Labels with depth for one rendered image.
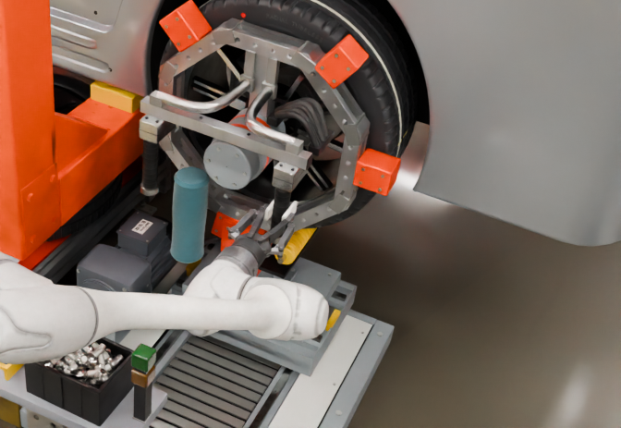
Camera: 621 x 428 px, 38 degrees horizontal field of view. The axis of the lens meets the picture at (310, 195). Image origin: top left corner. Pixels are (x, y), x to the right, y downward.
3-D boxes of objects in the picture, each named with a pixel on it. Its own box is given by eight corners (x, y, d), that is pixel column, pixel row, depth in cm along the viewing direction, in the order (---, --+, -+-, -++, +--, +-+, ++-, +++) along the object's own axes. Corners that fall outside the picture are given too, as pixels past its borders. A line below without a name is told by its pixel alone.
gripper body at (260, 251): (222, 267, 195) (240, 243, 202) (257, 281, 193) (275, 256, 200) (224, 240, 191) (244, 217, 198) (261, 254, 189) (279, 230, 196)
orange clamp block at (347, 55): (345, 77, 215) (370, 55, 210) (332, 91, 209) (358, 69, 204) (324, 55, 214) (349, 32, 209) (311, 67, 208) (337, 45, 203)
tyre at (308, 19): (337, 227, 272) (469, 78, 230) (306, 273, 254) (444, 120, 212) (163, 89, 271) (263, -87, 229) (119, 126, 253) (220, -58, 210)
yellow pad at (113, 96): (157, 92, 269) (158, 78, 266) (132, 114, 259) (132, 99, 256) (116, 79, 273) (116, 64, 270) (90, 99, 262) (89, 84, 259)
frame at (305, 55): (347, 245, 241) (383, 63, 208) (338, 259, 235) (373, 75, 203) (166, 177, 254) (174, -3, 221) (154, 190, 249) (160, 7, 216)
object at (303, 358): (353, 305, 295) (358, 283, 289) (310, 379, 267) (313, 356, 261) (215, 251, 307) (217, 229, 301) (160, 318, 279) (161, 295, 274)
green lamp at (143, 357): (156, 361, 195) (157, 348, 192) (146, 373, 192) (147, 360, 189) (140, 354, 196) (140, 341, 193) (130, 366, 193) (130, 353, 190)
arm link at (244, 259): (246, 300, 189) (259, 284, 194) (250, 268, 184) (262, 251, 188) (207, 285, 191) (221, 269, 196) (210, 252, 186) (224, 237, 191)
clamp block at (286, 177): (307, 173, 208) (310, 153, 205) (291, 193, 202) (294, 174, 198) (287, 165, 210) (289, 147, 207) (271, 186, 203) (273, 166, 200)
